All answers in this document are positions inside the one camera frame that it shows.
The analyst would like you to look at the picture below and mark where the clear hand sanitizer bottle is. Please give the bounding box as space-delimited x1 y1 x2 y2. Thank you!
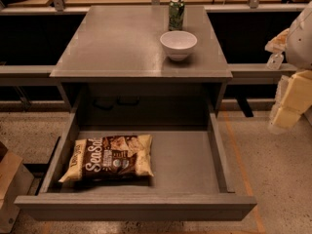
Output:
266 53 284 70

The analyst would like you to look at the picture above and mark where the brown sea salt chip bag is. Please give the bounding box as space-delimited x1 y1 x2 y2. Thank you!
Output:
59 135 153 183

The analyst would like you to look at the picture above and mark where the grey metal shelf rail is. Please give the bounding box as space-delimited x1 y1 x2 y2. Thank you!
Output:
0 65 65 86

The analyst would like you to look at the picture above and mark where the brown cardboard box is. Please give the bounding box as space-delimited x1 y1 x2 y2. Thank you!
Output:
0 142 34 234

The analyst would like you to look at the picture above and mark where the white ceramic bowl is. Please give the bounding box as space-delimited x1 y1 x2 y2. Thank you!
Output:
160 30 198 61

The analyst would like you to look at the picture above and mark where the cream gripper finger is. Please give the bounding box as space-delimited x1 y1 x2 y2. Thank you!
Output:
268 70 312 135
264 28 289 53

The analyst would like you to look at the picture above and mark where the grey open top drawer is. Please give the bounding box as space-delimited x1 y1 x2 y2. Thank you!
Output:
15 112 256 221

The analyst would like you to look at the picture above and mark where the grey cabinet counter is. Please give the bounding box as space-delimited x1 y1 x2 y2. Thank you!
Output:
51 5 232 108

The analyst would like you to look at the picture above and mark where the green soda can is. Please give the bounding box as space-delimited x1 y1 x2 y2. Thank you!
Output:
169 0 184 31

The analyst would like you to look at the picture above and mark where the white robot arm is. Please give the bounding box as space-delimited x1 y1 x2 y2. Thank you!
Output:
265 2 312 135

